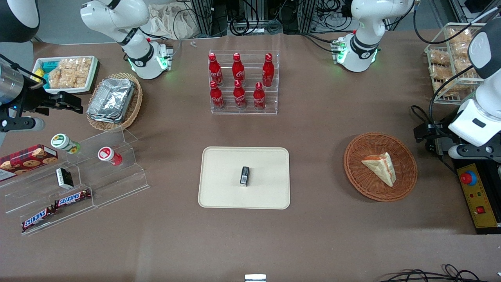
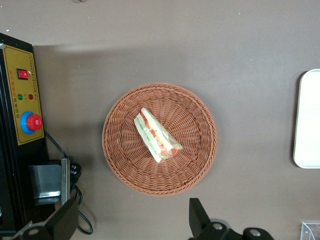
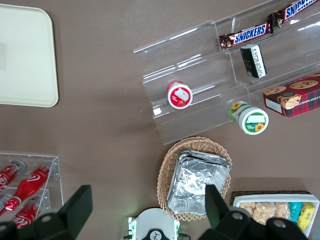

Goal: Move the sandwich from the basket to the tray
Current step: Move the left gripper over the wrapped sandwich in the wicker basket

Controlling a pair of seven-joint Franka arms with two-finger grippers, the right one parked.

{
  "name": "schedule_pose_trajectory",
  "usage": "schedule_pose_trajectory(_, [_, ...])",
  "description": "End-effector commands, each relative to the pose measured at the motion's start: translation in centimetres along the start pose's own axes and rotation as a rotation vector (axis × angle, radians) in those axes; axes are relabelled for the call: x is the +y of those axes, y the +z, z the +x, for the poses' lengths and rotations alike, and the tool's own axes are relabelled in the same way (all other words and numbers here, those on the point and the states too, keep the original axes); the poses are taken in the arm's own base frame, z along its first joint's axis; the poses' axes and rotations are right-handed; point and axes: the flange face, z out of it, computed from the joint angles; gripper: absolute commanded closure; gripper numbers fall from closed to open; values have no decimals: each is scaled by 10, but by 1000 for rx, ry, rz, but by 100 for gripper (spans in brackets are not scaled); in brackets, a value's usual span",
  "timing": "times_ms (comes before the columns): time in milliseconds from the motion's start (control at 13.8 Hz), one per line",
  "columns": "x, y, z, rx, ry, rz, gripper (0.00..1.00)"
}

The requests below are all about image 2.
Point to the red emergency stop button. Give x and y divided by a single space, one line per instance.
32 122

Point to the plastic-wrapped triangle sandwich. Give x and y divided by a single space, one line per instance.
156 136

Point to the clear acrylic box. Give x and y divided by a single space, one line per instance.
311 231

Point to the red rocker power switch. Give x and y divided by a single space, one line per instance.
22 74

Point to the white plastic tray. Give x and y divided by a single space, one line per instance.
308 120

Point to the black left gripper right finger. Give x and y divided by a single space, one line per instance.
200 222

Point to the green indicator light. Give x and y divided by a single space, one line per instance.
20 97

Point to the round brown wicker basket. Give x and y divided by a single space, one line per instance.
190 140

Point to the black power plug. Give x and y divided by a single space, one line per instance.
75 171

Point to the red indicator light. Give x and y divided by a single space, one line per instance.
31 96

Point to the black machine cabinet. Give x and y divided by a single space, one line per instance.
7 175

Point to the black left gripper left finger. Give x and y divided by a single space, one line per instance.
62 220

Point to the grey metal bracket box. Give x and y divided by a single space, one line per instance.
47 181

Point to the yellow control panel plate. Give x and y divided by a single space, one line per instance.
25 105

